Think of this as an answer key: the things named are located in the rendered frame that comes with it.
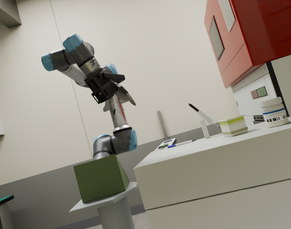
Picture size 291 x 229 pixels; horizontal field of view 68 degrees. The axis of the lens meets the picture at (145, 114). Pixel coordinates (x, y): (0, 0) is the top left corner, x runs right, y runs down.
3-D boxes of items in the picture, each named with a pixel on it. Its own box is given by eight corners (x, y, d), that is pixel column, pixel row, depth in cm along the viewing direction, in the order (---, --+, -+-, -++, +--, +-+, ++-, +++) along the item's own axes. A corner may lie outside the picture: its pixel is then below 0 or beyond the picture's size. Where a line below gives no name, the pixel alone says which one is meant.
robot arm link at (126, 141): (117, 154, 132) (95, 72, 139) (140, 147, 132) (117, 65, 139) (113, 156, 120) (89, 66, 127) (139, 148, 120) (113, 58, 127)
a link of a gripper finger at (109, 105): (102, 118, 95) (98, 101, 90) (110, 111, 99) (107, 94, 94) (108, 120, 94) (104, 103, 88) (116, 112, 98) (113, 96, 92)
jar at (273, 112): (284, 121, 80) (276, 97, 80) (293, 122, 73) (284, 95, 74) (264, 127, 81) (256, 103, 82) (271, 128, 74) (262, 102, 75)
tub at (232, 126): (239, 131, 89) (233, 116, 90) (249, 131, 82) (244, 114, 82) (222, 136, 88) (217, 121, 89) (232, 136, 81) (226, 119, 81)
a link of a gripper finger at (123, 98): (129, 112, 84) (110, 100, 86) (137, 104, 88) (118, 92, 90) (130, 106, 81) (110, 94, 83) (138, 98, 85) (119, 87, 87)
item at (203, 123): (217, 134, 101) (208, 107, 102) (218, 135, 97) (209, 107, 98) (204, 138, 102) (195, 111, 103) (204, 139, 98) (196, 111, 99)
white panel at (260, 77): (249, 133, 175) (234, 86, 178) (299, 146, 95) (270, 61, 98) (245, 134, 175) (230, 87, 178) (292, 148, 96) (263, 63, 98)
